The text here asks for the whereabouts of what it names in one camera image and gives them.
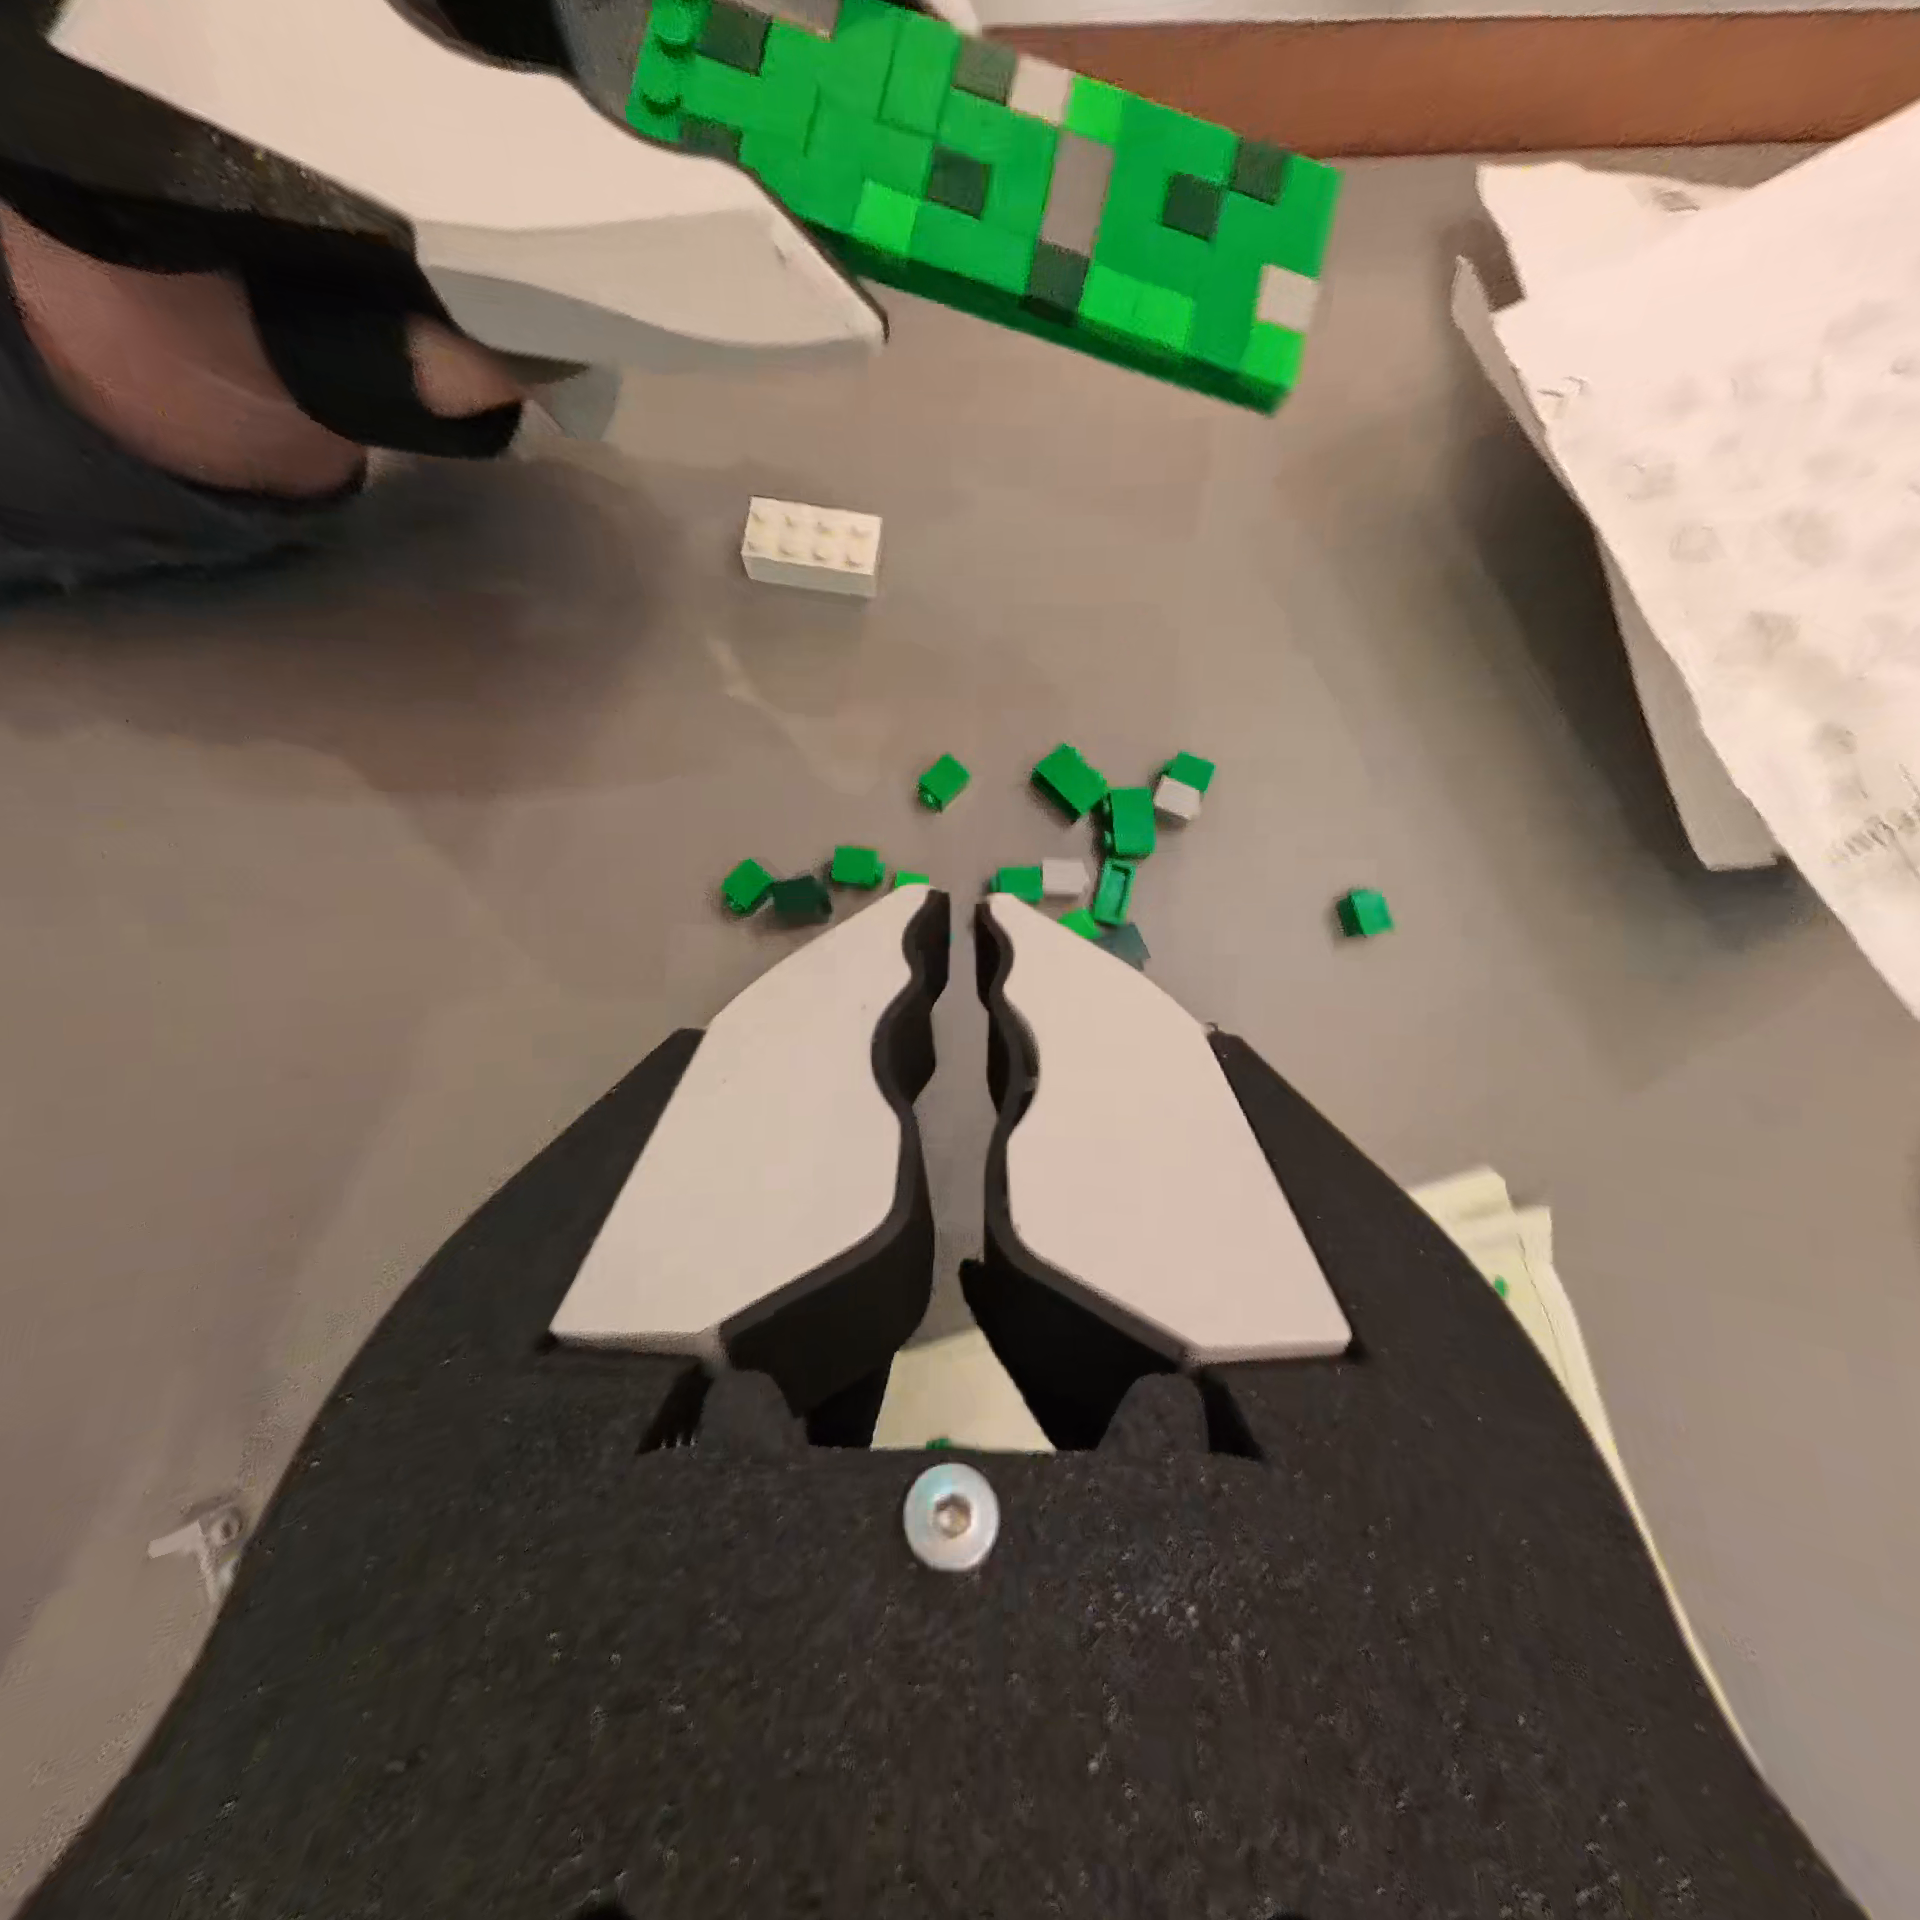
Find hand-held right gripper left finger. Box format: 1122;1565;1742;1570
546;885;953;1451

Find dark wooden table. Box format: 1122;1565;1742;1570
975;19;1920;160

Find small white bracket piece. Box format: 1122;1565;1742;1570
147;1496;252;1604

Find white rectangular brick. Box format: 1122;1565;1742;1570
741;496;884;600

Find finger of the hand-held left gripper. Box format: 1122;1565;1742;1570
769;0;986;38
53;0;890;440

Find person's left hand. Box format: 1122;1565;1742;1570
0;202;531;496

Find person's left forearm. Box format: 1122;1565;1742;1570
0;276;369;594

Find white paper sheets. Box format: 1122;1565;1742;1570
1446;111;1920;1024

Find pile of small bricks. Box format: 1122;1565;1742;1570
718;743;1219;971

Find green brick plate assembly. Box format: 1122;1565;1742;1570
626;0;1347;418

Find grey desk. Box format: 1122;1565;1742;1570
0;141;1920;1920

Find open instruction booklet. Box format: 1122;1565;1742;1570
866;1168;1779;1794

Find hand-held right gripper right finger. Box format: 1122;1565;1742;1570
957;896;1356;1451

